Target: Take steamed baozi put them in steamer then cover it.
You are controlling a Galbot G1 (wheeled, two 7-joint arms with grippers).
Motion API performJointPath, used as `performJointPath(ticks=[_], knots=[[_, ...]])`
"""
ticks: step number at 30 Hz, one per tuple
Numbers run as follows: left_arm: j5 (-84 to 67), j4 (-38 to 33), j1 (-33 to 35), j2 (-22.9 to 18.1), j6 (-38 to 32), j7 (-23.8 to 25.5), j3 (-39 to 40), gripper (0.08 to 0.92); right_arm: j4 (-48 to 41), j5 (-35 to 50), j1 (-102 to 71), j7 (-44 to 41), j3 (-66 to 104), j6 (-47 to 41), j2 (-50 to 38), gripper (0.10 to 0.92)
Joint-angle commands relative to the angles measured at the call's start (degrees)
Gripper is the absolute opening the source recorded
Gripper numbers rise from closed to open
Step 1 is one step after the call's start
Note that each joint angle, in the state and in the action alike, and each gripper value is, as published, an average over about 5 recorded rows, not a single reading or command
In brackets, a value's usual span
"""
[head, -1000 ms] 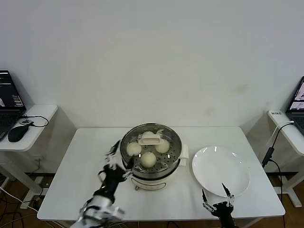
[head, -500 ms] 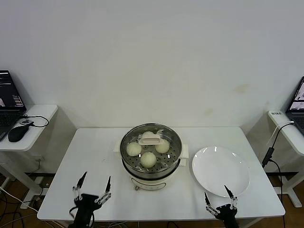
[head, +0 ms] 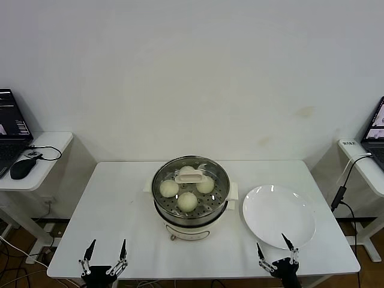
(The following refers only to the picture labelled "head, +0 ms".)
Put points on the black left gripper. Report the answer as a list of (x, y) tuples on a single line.
[(99, 277)]

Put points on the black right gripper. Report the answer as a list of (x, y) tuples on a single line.
[(285, 270)]

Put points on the white steamed baozi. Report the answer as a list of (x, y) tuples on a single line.
[(169, 189), (206, 186), (186, 169), (186, 201)]

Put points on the stainless steel steamer basket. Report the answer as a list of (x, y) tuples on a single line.
[(192, 217)]

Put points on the white round plate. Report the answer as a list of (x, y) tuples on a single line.
[(276, 216)]

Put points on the floor power strip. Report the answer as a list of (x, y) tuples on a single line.
[(54, 230)]

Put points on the cream electric cooker base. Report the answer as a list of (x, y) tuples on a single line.
[(192, 232)]

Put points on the white side table with mouse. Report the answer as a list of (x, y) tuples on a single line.
[(45, 168)]

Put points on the black computer mouse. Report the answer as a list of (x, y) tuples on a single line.
[(21, 169)]

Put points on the white side table with sticker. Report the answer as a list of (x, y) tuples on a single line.
[(369, 177)]

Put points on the small usb hub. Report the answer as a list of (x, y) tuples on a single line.
[(33, 154)]

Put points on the white label sticker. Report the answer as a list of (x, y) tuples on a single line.
[(348, 142)]

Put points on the black laptop with video screen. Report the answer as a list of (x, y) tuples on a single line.
[(375, 129)]

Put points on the black laptop with dark screen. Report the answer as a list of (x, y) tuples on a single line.
[(12, 120)]

